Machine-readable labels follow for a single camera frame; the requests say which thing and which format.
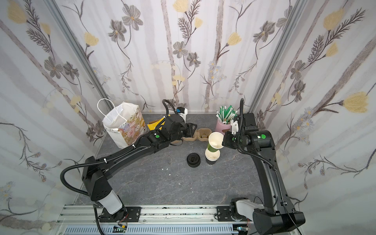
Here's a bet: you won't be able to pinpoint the green paper cup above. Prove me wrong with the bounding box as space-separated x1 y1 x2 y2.
207 132 224 152

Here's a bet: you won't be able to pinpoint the black plastic cup lids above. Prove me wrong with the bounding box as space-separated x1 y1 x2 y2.
187 153 201 168

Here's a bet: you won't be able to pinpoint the black paper cup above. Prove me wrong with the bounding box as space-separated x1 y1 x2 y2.
205 149 220 165

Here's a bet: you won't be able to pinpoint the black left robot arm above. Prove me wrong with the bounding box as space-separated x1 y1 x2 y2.
60 99 197 216

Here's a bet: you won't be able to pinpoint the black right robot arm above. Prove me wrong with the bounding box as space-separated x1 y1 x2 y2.
222 99 306 235

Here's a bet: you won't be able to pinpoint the brown pulp cup carrier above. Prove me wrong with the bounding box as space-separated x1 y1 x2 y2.
171 128 212 146

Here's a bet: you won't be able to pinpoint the yellow paper napkins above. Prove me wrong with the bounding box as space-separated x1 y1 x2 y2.
147 116 166 131

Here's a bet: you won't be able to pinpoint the cartoon print paper bag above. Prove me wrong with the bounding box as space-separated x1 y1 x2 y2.
100 99 149 149

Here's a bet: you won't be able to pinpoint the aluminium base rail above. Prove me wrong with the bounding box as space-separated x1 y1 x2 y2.
52 205 257 235

